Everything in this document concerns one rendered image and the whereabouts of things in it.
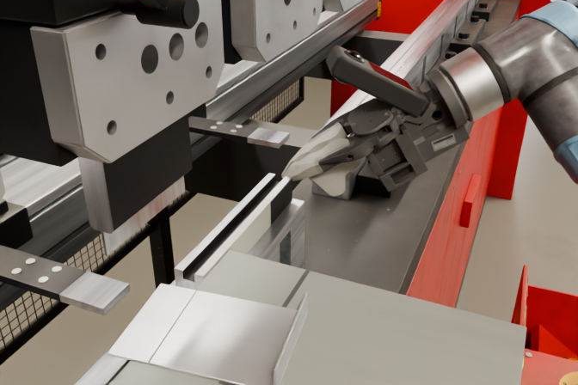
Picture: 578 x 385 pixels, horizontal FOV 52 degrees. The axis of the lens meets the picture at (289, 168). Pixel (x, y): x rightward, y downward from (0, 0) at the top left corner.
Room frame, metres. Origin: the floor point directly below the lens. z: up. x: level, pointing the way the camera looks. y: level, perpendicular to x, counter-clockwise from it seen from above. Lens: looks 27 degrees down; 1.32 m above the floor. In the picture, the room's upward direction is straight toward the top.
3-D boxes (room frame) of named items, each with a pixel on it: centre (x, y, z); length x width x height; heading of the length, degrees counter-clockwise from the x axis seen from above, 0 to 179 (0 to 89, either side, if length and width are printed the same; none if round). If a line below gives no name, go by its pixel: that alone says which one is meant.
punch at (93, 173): (0.39, 0.11, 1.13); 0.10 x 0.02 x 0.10; 157
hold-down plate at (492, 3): (2.02, -0.66, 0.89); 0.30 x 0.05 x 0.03; 157
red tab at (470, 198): (1.26, -0.45, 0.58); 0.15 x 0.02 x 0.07; 157
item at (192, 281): (0.52, 0.05, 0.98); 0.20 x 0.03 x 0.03; 157
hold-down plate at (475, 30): (1.65, -0.50, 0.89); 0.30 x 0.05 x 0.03; 157
